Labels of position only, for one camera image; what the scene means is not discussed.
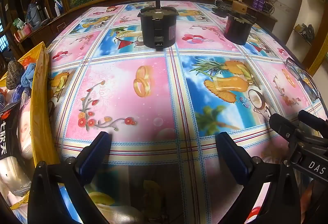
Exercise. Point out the pink packet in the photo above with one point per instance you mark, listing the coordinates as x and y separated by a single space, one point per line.
24 134

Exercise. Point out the brown cardboard box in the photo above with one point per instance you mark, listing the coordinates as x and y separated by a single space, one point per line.
239 6

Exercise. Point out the blue white patterned packet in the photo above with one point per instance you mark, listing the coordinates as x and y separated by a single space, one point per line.
17 91

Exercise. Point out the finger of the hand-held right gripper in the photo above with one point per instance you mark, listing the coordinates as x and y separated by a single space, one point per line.
311 119
281 126

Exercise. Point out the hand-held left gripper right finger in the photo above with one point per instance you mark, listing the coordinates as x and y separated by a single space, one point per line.
234 160

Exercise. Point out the grey blue thermos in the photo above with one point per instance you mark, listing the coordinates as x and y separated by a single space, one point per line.
34 12

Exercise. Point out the pink container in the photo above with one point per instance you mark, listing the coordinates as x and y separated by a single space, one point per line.
24 31

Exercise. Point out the printed fruit tablecloth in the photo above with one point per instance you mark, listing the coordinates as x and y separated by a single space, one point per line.
123 90

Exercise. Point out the eyeglasses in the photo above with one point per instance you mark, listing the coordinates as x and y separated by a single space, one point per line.
307 85

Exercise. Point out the blue knit cloth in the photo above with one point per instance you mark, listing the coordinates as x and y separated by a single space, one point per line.
29 74

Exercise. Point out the black motor with shaft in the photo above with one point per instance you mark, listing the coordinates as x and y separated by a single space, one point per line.
156 29

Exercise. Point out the black cylindrical motor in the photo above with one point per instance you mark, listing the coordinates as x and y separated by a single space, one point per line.
235 29

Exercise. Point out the white spray bottle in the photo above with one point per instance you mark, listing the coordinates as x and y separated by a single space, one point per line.
57 6

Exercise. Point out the wooden cabinet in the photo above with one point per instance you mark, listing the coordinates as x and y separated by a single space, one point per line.
51 24

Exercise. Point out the barred window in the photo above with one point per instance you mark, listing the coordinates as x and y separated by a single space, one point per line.
2 42

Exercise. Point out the orange plastic bag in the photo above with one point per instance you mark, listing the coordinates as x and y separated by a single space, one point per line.
28 61

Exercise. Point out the small black device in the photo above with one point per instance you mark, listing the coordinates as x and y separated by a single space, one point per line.
220 8

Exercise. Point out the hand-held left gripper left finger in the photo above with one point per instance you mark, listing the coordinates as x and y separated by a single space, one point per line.
95 157

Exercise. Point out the black snack packet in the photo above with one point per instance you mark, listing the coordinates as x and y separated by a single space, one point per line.
6 126

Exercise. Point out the brown knit scrubber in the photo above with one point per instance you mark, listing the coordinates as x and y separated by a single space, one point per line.
14 75

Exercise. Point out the yellow cardboard box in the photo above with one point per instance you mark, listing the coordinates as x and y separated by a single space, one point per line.
41 101

